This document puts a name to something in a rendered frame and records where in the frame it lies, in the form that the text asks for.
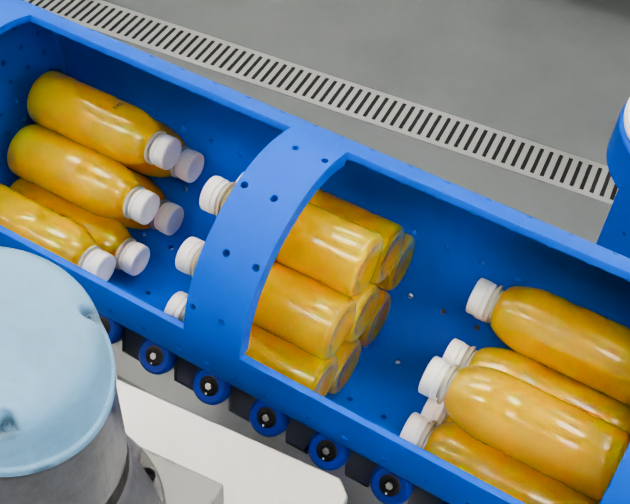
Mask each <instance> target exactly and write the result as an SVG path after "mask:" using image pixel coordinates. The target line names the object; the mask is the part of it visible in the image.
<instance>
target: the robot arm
mask: <svg viewBox="0 0 630 504"><path fill-rule="evenodd" d="M116 382H117V373H116V363H115V357H114V352H113V348H112V345H111V342H110V339H109V337H108V334H107V332H106V330H105V328H104V326H103V324H102V322H101V320H100V317H99V314H98V312H97V310H96V308H95V306H94V303H93V302H92V300H91V298H90V297H89V295H88V294H87V293H86V291H85V290H84V289H83V287H82V286H81V285H80V284H79V283H78V282H77V281H76V280H75V279H74V278H73V277H72V276H71V275H70V274H68V273H67V272H66V271H65V270H63V269H62V268H60V267H59V266H57V265H56V264H54V263H52V262H50V261H49V260H47V259H44V258H42V257H40V256H38V255H35V254H32V253H29V252H26V251H23V250H19V249H14V248H9V247H1V246H0V504H166V500H165V494H164V489H163V485H162V482H161V479H160V476H159V474H158V472H157V470H156V468H155V466H154V464H153V462H152V461H151V459H150V458H149V456H148V455H147V454H146V452H145V451H144V450H143V449H142V448H141V447H140V446H139V445H138V444H137V443H136V442H135V441H134V440H133V439H132V438H131V437H130V436H129V435H128V434H126V432H125V427H124V422H123V417H122V412H121V407H120V402H119V397H118V392H117V387H116Z"/></svg>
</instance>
